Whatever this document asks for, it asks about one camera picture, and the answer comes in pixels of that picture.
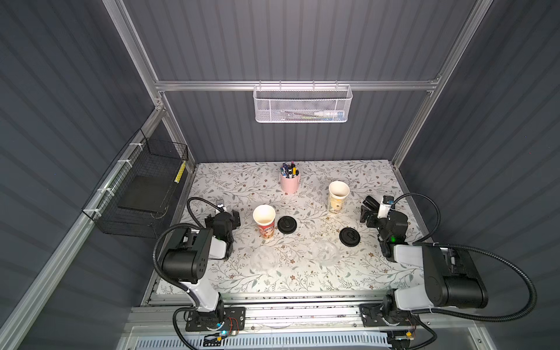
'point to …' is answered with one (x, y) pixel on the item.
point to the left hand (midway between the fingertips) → (224, 213)
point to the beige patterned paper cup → (337, 191)
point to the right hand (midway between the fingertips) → (378, 207)
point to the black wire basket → (133, 200)
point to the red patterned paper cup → (265, 216)
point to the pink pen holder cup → (289, 185)
